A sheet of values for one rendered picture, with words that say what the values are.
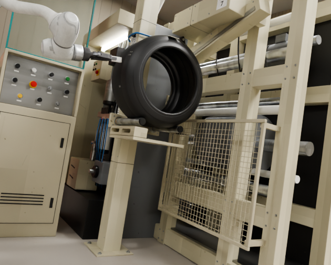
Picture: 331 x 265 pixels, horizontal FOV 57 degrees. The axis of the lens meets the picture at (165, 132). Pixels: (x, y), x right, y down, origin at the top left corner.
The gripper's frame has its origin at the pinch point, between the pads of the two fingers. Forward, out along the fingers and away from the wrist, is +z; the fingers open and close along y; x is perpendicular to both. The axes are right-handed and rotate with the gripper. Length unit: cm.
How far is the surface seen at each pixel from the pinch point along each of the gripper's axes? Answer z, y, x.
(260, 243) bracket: 64, -58, 100
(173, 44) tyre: 31.9, -12.3, -11.5
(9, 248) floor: -48, 43, 118
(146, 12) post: 34, 27, -44
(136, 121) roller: 11.8, -6.7, 35.9
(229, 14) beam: 61, -29, -32
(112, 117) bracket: 9.3, 24.8, 33.6
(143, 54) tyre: 12.0, -11.9, -2.3
